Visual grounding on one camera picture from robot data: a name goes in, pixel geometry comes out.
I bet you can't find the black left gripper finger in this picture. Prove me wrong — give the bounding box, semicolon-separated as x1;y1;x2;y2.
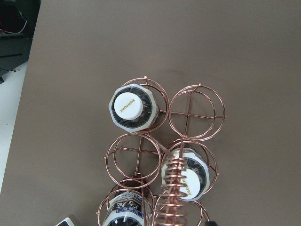
205;221;218;226

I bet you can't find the copper wire bottle basket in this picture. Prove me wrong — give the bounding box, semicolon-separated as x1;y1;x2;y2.
96;77;226;226

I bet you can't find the tea bottle white cap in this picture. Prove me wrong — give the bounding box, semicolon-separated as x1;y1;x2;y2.
108;84;159;133
103;191;152;226
161;148;210;202

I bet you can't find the black equipment beside table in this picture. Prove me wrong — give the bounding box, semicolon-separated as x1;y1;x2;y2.
0;0;41;83

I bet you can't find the white wire cup rack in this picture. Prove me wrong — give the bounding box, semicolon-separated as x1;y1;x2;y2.
56;217;75;226

